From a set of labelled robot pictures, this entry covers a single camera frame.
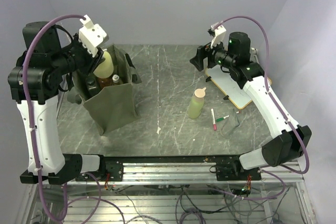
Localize tall clear square bottle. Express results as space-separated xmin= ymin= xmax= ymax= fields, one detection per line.
xmin=86 ymin=75 xmax=101 ymax=97

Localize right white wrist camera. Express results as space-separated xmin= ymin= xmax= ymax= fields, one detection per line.
xmin=208 ymin=23 xmax=227 ymax=48

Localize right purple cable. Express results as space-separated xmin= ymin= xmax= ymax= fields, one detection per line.
xmin=214 ymin=15 xmax=310 ymax=201

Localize clear plastic cup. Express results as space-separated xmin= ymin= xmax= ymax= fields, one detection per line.
xmin=220 ymin=114 xmax=240 ymax=137

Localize green whiteboard marker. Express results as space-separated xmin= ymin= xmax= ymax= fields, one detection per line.
xmin=216 ymin=115 xmax=229 ymax=122

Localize orange bottle pink cap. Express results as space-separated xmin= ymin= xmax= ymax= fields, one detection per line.
xmin=97 ymin=77 xmax=113 ymax=89

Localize yellow-framed whiteboard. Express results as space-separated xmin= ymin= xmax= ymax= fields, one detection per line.
xmin=204 ymin=66 xmax=272 ymax=110

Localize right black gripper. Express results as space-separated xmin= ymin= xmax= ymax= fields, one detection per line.
xmin=190 ymin=35 xmax=235 ymax=71

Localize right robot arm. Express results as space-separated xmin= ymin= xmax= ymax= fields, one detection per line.
xmin=190 ymin=29 xmax=312 ymax=180

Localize green bottle peach cap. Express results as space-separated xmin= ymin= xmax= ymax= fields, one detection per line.
xmin=187 ymin=87 xmax=206 ymax=119

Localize yellow-green pump bottle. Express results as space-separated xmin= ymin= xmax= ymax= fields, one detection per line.
xmin=93 ymin=50 xmax=114 ymax=79

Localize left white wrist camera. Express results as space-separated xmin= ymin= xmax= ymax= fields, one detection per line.
xmin=79 ymin=15 xmax=109 ymax=58

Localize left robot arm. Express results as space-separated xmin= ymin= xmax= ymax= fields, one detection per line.
xmin=7 ymin=21 xmax=108 ymax=185

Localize purple cable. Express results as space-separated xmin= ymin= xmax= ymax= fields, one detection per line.
xmin=22 ymin=14 xmax=127 ymax=224
xmin=214 ymin=15 xmax=310 ymax=201

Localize tangled floor cables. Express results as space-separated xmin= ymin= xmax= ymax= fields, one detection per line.
xmin=57 ymin=182 xmax=289 ymax=224

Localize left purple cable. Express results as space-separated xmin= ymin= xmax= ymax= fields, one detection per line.
xmin=22 ymin=14 xmax=127 ymax=224

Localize amber liquid clear bottle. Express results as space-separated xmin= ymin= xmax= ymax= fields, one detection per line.
xmin=112 ymin=74 xmax=123 ymax=86

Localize olive canvas bag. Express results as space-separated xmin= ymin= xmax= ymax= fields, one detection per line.
xmin=72 ymin=45 xmax=142 ymax=135

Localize aluminium mounting rail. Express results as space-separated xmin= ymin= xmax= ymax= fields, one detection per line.
xmin=27 ymin=154 xmax=302 ymax=185

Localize red whiteboard marker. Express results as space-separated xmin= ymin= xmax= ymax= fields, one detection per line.
xmin=211 ymin=108 xmax=217 ymax=131

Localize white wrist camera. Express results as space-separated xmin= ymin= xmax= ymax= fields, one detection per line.
xmin=208 ymin=23 xmax=227 ymax=48
xmin=79 ymin=15 xmax=109 ymax=58

